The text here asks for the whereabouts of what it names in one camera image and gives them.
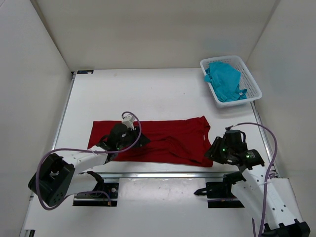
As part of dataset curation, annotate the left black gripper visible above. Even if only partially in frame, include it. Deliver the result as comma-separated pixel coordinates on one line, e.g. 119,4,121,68
117,126,151,150

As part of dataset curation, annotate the red t shirt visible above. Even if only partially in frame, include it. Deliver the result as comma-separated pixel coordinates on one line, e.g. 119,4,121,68
87,116,214,168

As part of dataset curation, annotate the blue t shirt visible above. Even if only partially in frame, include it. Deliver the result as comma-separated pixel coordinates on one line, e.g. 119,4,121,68
204,62,247,103

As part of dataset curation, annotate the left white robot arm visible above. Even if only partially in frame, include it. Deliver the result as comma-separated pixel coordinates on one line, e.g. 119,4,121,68
28,123,150,210

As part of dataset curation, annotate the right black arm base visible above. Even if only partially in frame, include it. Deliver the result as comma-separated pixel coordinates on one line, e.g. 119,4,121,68
194,171,246,208

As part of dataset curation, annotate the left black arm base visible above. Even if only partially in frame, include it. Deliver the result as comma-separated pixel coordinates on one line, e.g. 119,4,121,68
73,171,119,207

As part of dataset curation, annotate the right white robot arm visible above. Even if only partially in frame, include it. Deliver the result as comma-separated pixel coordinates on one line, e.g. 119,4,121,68
205,130,311,237

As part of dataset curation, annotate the white plastic basket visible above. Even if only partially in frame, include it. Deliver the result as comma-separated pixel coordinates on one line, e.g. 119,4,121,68
200,55,262,108

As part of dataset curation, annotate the black table label sticker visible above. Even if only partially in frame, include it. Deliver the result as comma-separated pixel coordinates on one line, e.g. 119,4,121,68
77,70,94,75

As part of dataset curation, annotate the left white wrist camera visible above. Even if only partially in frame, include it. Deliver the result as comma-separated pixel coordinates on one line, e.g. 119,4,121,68
121,114,135,130

